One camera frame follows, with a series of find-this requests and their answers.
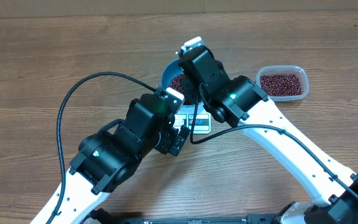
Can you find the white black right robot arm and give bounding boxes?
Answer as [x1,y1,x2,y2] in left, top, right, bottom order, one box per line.
[177,44,358,223]

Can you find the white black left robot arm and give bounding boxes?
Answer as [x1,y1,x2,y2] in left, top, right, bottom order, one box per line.
[32,88,190,223]

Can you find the red beans in bowl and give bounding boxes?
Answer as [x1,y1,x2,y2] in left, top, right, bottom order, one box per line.
[168,74,191,105]

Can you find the teal metal bowl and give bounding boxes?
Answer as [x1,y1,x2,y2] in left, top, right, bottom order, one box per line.
[161,59,195,108]

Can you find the white digital kitchen scale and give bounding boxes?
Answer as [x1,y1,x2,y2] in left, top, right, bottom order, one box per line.
[173,102,211,134]

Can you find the clear plastic container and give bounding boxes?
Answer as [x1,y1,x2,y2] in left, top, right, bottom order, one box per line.
[256,65,310,102]

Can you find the black mounting rail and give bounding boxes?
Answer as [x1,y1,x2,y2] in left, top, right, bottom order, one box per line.
[88,205,291,224]

